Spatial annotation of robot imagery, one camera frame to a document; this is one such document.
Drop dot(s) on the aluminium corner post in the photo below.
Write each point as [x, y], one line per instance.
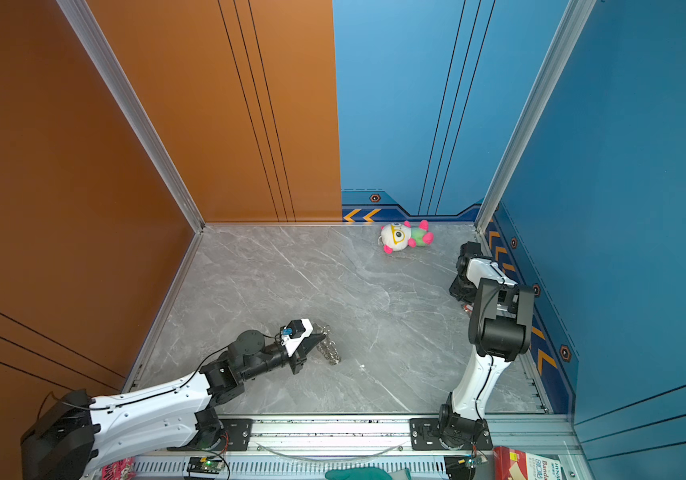
[95, 43]
[569, 30]

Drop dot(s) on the red printed box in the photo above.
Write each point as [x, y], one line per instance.
[511, 464]

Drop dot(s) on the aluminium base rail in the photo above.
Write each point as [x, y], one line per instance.
[308, 446]

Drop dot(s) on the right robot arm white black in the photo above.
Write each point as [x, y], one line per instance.
[501, 313]

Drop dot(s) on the white pink plush toy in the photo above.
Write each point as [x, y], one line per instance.
[396, 237]

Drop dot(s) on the small green circuit board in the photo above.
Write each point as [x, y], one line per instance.
[206, 466]

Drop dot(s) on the green work glove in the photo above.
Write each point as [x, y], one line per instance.
[367, 473]

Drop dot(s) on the aluminium corner post right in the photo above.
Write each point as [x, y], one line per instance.
[569, 30]

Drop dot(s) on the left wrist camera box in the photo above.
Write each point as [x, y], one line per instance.
[293, 333]

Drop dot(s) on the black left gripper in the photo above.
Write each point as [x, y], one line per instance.
[298, 358]

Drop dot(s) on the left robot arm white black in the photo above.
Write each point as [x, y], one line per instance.
[81, 434]

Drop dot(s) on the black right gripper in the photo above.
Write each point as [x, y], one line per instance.
[455, 288]

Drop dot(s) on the aluminium corner post left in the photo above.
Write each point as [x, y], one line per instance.
[95, 43]

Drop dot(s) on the metal key holder with rings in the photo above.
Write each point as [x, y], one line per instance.
[327, 347]

